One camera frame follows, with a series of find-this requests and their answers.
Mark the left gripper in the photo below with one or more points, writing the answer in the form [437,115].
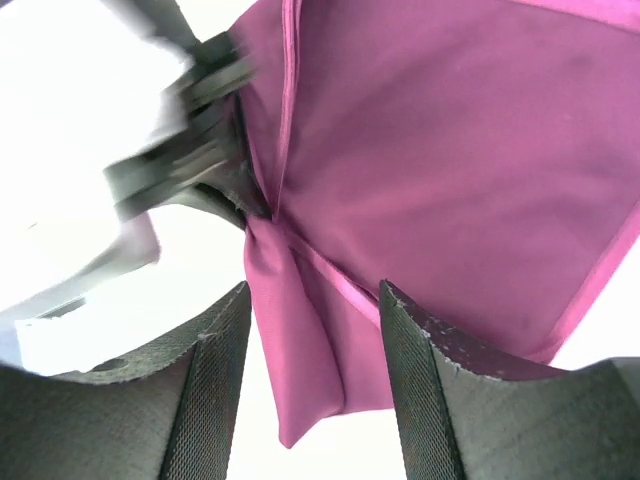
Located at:
[207,164]

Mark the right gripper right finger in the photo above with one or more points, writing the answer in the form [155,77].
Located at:
[468,410]

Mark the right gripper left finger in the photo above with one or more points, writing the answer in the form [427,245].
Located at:
[166,410]

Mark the purple cloth napkin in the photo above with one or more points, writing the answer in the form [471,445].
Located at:
[483,156]

